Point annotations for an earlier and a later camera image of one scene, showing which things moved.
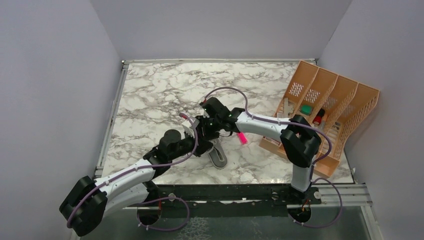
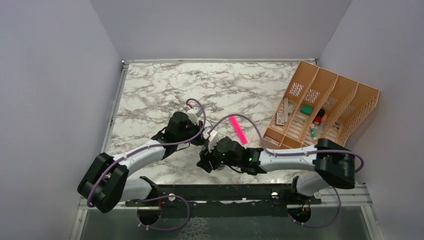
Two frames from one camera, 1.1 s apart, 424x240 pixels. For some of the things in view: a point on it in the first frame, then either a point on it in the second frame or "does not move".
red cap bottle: [317, 120] does not move
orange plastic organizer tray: [335, 104] does not move
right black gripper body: [211, 126] -> [215, 157]
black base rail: [223, 200] does not move
